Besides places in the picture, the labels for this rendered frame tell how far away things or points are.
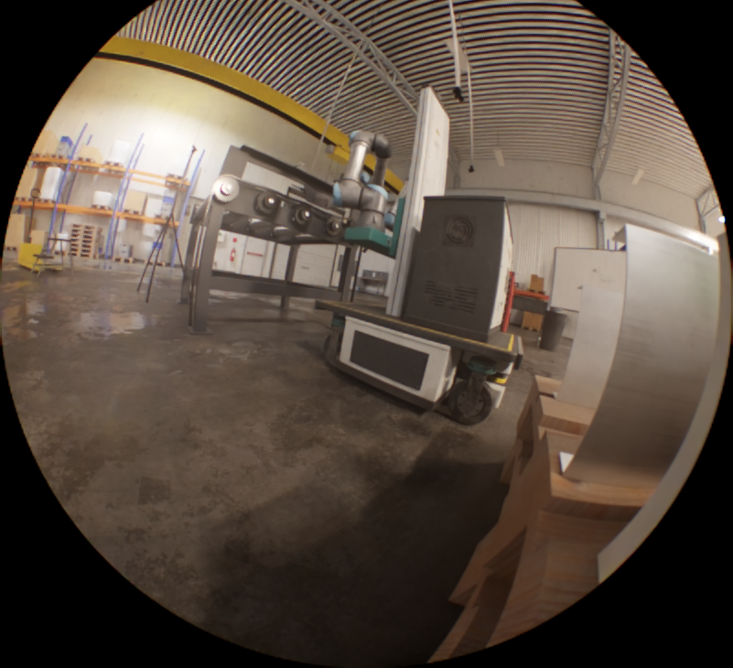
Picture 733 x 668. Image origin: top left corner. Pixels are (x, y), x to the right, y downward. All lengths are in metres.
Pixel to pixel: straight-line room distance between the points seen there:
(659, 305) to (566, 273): 4.76
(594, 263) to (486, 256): 4.24
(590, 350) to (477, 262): 0.50
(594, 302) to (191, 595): 0.80
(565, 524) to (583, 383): 0.32
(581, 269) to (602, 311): 4.46
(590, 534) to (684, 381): 0.16
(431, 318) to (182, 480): 0.88
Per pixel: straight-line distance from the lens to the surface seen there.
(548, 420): 0.43
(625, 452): 0.29
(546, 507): 0.26
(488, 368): 0.81
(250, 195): 1.56
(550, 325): 3.99
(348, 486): 0.56
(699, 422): 0.18
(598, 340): 0.51
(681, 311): 0.29
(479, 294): 0.81
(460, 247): 0.85
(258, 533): 0.48
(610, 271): 4.90
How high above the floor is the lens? 0.43
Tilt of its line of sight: 4 degrees down
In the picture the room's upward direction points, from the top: 10 degrees clockwise
